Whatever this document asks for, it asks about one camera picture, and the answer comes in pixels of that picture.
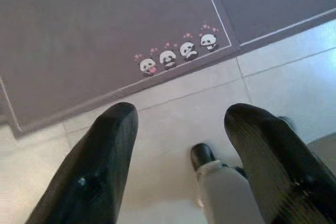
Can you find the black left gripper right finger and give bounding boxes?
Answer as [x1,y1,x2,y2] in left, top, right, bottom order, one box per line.
[224,103,336,224]

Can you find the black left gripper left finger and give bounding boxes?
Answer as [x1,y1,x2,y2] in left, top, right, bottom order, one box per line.
[26,102,139,224]

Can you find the brown panda print floor mat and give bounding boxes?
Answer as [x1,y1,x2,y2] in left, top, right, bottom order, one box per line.
[0,0,241,141]

